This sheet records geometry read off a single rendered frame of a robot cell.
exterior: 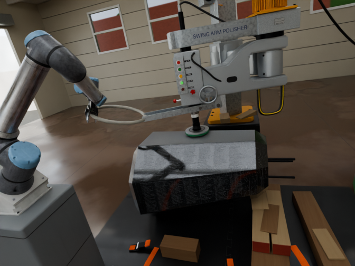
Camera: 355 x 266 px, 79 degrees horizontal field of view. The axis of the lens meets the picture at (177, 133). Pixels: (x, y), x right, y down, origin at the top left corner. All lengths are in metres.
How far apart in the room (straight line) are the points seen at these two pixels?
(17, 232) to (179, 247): 1.09
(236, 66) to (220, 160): 0.74
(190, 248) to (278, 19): 1.81
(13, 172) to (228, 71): 1.54
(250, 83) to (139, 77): 7.07
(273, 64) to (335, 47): 6.41
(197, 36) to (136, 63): 6.97
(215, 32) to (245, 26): 0.22
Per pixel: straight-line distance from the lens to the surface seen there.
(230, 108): 2.51
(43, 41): 1.21
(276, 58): 1.91
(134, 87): 8.82
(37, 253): 1.55
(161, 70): 8.29
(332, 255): 1.94
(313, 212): 2.23
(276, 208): 2.01
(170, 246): 1.94
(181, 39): 1.74
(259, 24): 1.83
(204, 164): 1.74
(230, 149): 1.75
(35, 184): 1.63
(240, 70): 1.82
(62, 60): 1.16
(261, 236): 1.81
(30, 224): 1.47
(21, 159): 1.38
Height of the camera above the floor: 1.57
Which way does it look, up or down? 21 degrees down
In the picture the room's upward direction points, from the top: 10 degrees counter-clockwise
